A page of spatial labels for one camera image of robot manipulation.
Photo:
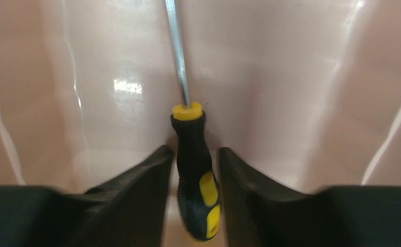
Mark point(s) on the pink plastic bin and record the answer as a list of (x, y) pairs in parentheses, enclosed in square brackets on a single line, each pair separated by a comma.
[(306, 92)]

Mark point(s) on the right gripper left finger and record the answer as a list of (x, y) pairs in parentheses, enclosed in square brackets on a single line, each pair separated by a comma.
[(127, 210)]

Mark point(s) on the black yellow screwdriver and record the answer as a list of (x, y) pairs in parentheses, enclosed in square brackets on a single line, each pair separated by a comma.
[(197, 193)]

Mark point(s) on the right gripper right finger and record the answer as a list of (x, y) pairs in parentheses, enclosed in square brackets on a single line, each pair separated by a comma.
[(259, 211)]

